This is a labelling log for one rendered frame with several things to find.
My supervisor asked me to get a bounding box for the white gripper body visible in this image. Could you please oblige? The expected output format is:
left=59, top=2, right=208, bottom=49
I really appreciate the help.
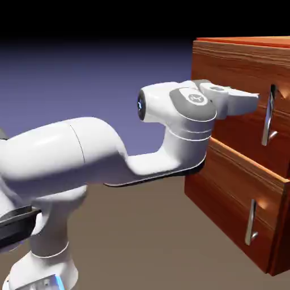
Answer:
left=211, top=87, right=261, bottom=120

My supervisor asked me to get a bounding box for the reddish wooden cabinet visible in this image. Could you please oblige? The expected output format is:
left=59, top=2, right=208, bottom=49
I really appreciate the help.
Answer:
left=184, top=36, right=290, bottom=277

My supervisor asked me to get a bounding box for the curved silver door handle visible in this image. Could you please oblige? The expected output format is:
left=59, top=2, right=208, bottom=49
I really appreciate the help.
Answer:
left=261, top=84, right=279, bottom=147
left=244, top=198, right=259, bottom=247

